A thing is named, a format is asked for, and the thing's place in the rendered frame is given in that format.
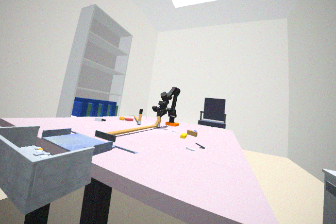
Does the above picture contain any long scraper with wooden handle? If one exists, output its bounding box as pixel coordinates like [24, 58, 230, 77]
[95, 111, 162, 142]

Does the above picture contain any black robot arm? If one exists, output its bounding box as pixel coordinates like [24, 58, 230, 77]
[158, 87, 181, 123]

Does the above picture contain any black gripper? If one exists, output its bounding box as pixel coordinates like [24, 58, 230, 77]
[152, 106, 172, 117]

